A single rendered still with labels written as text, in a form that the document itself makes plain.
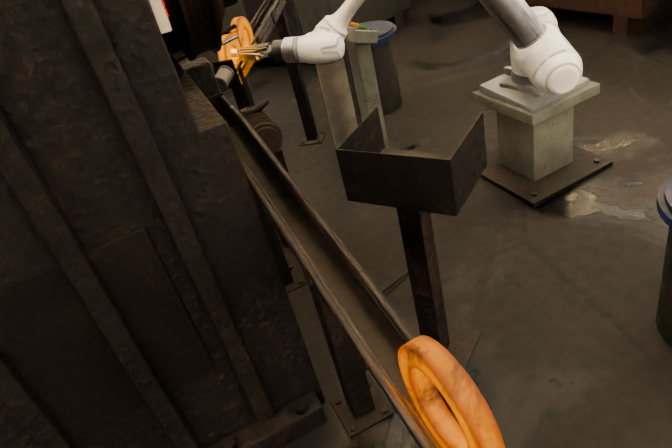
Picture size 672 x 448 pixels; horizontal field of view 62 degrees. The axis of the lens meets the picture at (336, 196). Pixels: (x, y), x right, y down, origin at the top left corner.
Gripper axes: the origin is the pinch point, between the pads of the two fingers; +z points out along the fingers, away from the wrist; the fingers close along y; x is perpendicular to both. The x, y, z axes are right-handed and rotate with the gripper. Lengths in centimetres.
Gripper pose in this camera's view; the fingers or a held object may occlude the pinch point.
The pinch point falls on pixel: (230, 54)
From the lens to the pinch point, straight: 209.5
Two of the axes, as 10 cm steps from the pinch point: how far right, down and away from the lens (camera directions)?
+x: -1.3, -8.2, -5.5
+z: -9.8, 0.1, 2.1
